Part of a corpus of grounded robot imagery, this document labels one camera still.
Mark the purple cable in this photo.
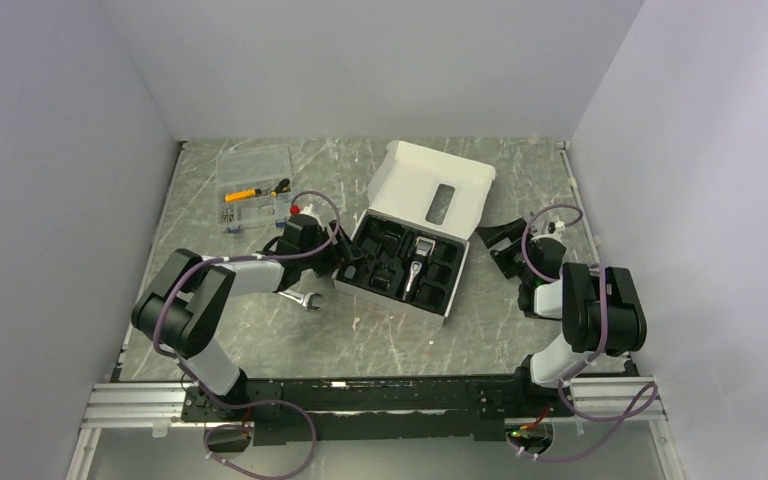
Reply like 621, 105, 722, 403
506, 203, 660, 464
152, 190, 344, 480

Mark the clear plastic organizer box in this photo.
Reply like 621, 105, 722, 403
214, 144, 293, 234

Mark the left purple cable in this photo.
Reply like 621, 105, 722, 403
152, 190, 344, 480

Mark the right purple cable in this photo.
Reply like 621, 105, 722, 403
506, 203, 660, 464

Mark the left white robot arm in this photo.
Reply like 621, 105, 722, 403
131, 214, 365, 420

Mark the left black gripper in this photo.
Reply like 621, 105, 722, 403
300, 221, 364, 278

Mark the black yellow small tool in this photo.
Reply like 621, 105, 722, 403
268, 178, 291, 197

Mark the silver combination wrench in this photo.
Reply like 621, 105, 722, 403
277, 290, 323, 312

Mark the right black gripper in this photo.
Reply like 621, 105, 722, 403
475, 218, 535, 284

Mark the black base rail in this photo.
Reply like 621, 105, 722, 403
181, 371, 572, 446

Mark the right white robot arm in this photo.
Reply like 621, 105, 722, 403
477, 219, 647, 415

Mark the black silver hair clipper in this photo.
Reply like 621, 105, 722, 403
402, 236, 436, 300

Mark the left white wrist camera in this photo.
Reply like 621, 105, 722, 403
287, 204, 322, 228

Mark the white hair clipper box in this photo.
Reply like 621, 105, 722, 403
333, 141, 496, 323

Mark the black comb guard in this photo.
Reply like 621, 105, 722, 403
369, 265, 397, 291

